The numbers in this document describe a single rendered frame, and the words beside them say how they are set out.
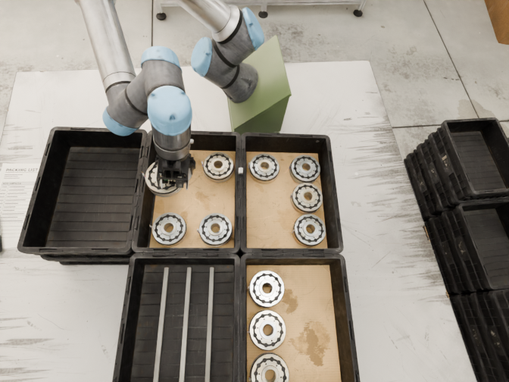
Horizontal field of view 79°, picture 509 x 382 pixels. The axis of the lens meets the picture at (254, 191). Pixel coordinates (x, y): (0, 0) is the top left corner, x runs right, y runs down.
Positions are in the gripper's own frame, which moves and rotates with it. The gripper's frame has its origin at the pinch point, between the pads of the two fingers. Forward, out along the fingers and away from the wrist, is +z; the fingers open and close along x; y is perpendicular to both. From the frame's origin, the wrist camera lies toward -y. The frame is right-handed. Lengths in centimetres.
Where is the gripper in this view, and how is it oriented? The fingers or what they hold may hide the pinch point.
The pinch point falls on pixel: (176, 176)
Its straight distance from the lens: 88.4
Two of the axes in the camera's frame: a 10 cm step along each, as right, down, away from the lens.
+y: 0.1, 9.2, -3.8
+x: 9.8, 0.7, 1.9
